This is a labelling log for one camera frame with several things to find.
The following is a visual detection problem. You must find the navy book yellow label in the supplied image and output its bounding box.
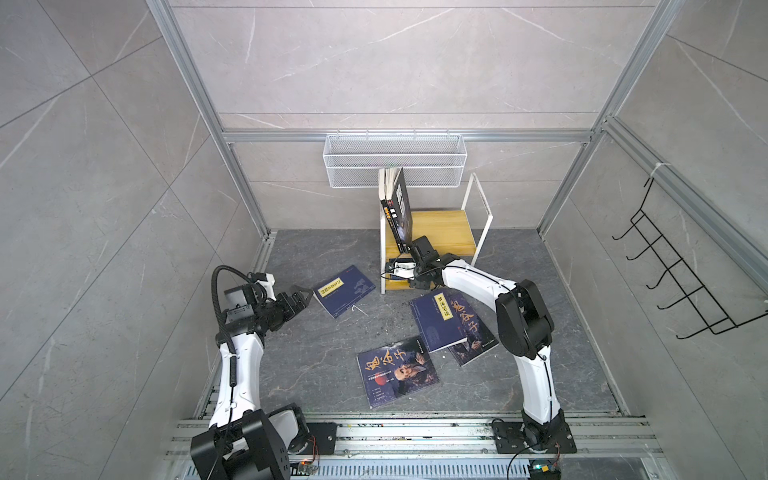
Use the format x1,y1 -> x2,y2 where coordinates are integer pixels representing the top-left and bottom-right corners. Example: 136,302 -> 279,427
313,265 -> 375,318

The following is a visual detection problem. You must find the black wolf book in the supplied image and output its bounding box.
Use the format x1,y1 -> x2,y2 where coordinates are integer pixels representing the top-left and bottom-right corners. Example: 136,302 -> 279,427
392,167 -> 413,253

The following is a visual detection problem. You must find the purple Guiguzi book front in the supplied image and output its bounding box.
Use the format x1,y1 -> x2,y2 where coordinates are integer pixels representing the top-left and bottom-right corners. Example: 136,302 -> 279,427
357,336 -> 439,409

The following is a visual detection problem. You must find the purple guiguzi book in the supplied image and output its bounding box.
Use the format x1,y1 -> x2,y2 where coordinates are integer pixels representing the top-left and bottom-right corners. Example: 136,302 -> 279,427
448,293 -> 499,367
357,336 -> 439,409

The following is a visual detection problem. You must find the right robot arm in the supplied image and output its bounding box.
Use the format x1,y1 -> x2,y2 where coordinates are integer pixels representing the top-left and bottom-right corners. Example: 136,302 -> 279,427
408,236 -> 567,451

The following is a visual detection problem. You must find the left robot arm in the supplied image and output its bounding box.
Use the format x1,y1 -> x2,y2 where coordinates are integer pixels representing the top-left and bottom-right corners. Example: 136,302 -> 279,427
190,275 -> 311,479

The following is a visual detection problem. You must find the white wooden two-tier shelf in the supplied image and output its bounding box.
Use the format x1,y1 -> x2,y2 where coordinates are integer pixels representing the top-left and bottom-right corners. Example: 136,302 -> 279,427
379,173 -> 493,294

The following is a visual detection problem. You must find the navy book Mengxi label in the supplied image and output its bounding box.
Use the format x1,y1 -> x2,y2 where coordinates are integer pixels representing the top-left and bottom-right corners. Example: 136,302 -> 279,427
410,289 -> 467,353

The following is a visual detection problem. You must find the purple Guiguzi book right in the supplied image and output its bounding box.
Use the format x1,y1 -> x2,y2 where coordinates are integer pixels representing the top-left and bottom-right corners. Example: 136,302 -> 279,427
448,293 -> 499,367

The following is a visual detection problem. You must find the black book on shelf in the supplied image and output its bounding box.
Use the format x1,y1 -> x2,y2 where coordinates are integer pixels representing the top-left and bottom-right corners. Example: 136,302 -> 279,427
378,168 -> 399,243

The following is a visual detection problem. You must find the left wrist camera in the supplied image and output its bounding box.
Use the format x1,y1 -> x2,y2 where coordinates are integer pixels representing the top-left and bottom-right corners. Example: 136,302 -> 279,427
248,272 -> 276,300

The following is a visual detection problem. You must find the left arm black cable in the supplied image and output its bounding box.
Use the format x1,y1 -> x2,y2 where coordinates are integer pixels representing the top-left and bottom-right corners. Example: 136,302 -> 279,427
209,264 -> 265,385

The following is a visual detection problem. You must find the white wire mesh basket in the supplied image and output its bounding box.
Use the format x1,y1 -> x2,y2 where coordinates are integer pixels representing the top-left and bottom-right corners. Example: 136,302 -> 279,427
322,133 -> 468,189

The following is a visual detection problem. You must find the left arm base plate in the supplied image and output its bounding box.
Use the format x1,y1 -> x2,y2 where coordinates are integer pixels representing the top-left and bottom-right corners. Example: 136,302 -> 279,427
289,422 -> 338,455

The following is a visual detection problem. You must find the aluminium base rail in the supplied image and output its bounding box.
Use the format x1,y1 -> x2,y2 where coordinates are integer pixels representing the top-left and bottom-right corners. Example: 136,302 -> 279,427
163,411 -> 667,480

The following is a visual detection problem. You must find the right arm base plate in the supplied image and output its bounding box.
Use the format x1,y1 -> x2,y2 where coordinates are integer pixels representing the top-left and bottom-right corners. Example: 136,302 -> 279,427
490,419 -> 577,454

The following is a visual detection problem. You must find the black wire hook rack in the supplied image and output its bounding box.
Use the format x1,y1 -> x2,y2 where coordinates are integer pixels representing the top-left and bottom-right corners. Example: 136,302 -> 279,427
611,178 -> 767,340

